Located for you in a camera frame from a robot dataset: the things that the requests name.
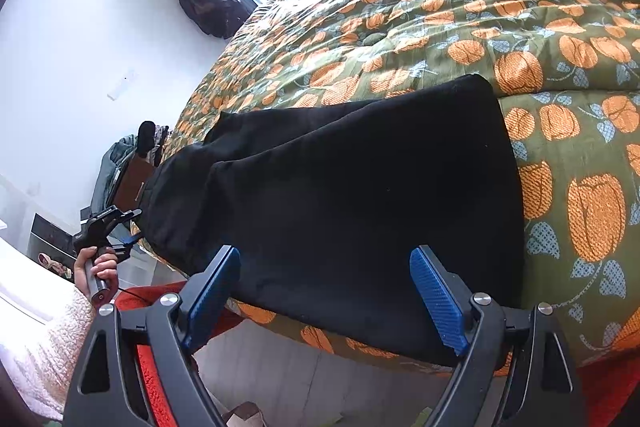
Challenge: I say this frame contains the black pants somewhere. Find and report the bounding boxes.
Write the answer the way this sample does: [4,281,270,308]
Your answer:
[138,75,524,365]

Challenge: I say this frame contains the person left hand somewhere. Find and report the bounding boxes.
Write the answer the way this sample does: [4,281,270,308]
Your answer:
[74,246,118,301]

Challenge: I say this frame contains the brown wooden nightstand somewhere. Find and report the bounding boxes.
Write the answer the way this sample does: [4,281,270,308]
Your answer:
[107,154,155,211]

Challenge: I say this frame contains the clothes pile beside bed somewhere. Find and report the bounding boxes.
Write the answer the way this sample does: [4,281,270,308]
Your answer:
[89,120,170,216]

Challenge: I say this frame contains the white fluffy sleeve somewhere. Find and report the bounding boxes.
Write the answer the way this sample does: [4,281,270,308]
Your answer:
[1,242,96,421]

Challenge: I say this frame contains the red fleece garment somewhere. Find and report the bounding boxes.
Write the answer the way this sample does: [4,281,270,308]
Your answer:
[137,299,639,426]

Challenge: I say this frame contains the green orange floral bedspread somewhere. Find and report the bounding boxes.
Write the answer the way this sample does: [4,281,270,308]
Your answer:
[166,0,639,364]

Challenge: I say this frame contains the white wall switch plate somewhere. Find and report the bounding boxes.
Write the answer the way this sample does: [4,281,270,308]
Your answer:
[106,68,137,102]

